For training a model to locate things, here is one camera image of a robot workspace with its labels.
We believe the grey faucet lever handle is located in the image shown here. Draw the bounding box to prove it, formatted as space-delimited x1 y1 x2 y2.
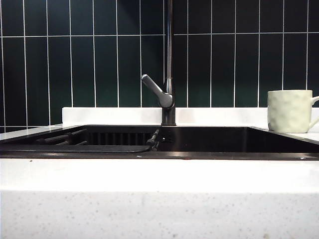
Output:
141 74 174 107

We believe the cream dimpled ceramic mug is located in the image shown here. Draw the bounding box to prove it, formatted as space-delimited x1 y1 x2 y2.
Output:
267 90 319 134

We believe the black sink basin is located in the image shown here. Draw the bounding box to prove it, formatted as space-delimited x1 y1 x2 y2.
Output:
0 124 319 160

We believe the dark metal kitchen faucet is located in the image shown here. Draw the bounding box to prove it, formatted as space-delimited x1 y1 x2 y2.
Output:
160 0 177 126

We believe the black sink drying rack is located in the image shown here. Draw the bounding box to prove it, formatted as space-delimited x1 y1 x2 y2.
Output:
0 126 160 153

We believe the white backsplash ledge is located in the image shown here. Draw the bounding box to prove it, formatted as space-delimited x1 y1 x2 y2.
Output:
61 107 319 127

